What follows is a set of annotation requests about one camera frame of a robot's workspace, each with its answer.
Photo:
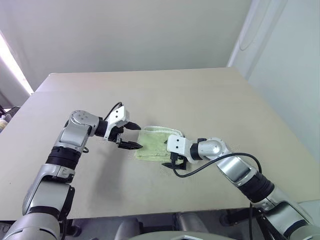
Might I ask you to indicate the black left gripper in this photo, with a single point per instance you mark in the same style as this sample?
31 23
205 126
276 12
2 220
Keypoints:
115 133

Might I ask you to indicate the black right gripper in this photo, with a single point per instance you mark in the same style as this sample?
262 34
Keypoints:
173 157

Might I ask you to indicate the light green cloth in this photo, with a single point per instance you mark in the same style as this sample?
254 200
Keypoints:
152 145

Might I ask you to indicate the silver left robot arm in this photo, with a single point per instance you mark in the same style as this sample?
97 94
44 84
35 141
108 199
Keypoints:
72 135

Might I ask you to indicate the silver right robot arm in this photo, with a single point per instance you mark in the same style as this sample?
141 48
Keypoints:
235 167

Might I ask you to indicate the dark box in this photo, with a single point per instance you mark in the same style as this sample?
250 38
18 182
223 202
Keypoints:
12 113

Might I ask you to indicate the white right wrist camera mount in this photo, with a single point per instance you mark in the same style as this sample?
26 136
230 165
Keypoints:
176 143

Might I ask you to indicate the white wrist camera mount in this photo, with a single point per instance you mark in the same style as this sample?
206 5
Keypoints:
176 143
117 116

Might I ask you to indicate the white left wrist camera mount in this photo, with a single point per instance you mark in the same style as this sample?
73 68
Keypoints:
117 116

